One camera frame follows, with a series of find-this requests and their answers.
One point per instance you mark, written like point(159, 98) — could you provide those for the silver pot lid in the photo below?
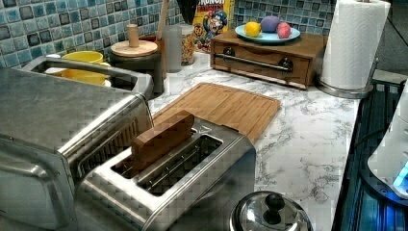
point(268, 211)

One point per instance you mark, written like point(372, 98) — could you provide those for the yellow mug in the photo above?
point(83, 67)

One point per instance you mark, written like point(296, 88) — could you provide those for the silver paper towel holder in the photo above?
point(349, 94)

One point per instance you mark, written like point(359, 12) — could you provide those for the wooden drawer box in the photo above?
point(291, 63)

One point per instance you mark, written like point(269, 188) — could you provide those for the black canister with wooden lid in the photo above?
point(138, 55)

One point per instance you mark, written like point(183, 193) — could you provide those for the frosted glass cup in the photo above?
point(173, 35)

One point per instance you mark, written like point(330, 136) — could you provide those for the silver two-slot toaster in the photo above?
point(194, 187)

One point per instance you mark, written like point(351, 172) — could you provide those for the bamboo cutting board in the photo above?
point(247, 112)

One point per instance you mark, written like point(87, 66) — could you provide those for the brown toast slice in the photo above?
point(153, 144)

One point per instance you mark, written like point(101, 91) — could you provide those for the stainless steel toaster oven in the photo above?
point(49, 125)

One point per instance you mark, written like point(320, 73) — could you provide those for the pink strawberry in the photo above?
point(283, 30)

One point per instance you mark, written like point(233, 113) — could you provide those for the light blue plate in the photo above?
point(267, 38)

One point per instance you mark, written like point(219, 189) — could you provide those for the purple plum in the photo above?
point(269, 24)

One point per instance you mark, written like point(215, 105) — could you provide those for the wooden spoon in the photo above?
point(162, 20)

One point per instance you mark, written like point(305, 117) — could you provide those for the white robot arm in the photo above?
point(388, 162)

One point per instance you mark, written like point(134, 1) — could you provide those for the yellow lemon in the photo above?
point(252, 29)

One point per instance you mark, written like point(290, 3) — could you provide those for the cereal box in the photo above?
point(212, 17)

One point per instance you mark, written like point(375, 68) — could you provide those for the clear cereal jar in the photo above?
point(187, 44)

